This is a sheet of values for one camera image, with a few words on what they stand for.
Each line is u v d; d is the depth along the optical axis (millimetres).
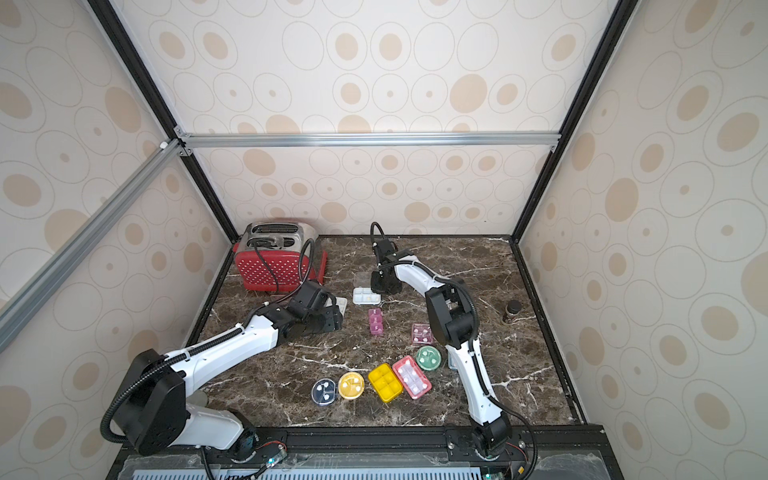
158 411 409
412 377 833
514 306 897
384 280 911
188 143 915
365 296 1027
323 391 811
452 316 613
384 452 731
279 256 921
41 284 545
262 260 919
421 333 921
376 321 946
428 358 875
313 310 674
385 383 829
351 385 829
